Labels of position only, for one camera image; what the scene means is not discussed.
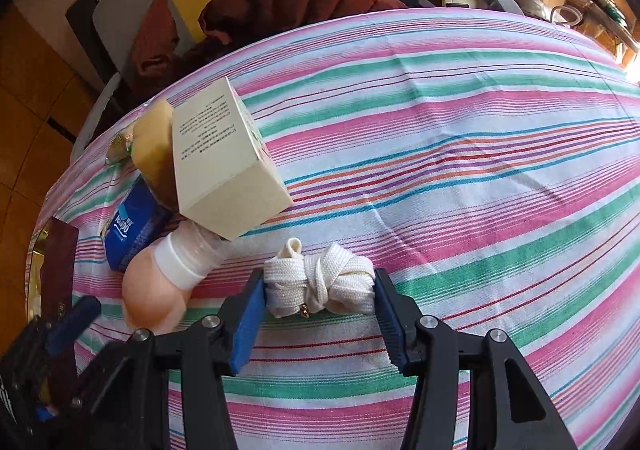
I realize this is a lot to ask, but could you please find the peach bottle with clear cap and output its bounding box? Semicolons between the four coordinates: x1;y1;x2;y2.
122;220;236;336

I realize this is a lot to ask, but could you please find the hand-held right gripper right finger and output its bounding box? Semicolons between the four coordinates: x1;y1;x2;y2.
372;269;581;450

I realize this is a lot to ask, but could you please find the gold tin box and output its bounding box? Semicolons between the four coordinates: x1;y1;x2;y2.
27;216;81;411

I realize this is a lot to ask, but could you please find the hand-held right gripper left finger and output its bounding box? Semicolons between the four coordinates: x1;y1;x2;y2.
65;269;266;450

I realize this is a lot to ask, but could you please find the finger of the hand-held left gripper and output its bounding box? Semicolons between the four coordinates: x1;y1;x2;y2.
47;297;101;356

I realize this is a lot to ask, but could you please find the blue tissue pack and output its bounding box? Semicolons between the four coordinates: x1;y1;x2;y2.
102;177;173;273

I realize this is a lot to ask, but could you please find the dark red jacket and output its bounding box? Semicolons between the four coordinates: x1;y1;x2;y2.
131;0;408;96

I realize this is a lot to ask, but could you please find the yellow sponge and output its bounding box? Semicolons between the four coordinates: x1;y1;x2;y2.
131;99;181;211

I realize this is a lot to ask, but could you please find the clear snack packet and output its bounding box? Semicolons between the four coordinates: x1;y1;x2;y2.
104;127;136;166

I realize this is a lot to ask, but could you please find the cream cardboard box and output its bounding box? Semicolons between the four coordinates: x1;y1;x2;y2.
171;76;294;242

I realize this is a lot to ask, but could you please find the wooden panelled cabinet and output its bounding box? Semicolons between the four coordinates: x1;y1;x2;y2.
0;0;118;346

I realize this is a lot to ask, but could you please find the striped tablecloth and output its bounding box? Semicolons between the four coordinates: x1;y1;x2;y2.
30;5;640;450

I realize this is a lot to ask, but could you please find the white strap bundle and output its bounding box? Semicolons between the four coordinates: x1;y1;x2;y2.
262;238;376;320

